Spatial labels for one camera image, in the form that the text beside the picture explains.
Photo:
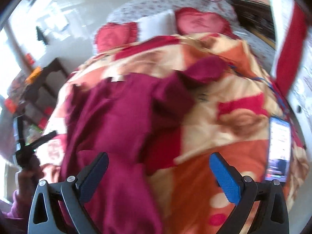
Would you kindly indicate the dark wooden side table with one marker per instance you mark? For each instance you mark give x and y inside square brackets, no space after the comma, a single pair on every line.
[31,93]

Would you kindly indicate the orange tray on table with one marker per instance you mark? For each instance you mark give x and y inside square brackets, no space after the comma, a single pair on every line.
[32,77]

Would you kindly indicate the left hand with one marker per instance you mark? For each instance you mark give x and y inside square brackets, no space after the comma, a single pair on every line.
[27,180]

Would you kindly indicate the white pillow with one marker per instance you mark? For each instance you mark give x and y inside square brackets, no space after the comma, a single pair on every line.
[159,24]

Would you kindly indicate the maroon fleece garment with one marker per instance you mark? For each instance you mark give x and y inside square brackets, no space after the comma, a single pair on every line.
[118,118]

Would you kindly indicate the red heart pillow left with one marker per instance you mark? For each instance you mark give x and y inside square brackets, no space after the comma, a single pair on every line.
[112,35]

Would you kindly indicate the red heart pillow right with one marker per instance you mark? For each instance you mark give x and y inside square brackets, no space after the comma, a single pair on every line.
[190,20]

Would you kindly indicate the left forearm purple sleeve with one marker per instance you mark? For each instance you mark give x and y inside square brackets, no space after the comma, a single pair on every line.
[16,221]

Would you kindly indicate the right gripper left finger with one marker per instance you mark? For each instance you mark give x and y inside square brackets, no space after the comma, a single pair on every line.
[59,207]

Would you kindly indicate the red and white cloth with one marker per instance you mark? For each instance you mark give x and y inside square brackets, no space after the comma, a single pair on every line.
[290,30]

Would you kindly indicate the dark carved wooden headboard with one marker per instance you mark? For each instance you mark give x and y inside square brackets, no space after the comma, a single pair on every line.
[256,17]

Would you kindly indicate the smartphone with lit screen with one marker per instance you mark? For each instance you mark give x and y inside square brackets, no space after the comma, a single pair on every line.
[279,152]

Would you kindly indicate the floral bed sheet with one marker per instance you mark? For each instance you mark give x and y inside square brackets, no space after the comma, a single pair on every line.
[136,9]

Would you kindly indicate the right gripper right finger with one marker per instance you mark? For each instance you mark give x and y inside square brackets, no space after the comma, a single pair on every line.
[242,191]

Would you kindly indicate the orange red patterned blanket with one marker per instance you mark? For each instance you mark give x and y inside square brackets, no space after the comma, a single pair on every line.
[230,116]

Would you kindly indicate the red heart pillow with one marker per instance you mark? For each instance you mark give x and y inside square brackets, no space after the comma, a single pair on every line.
[190,20]
[112,35]

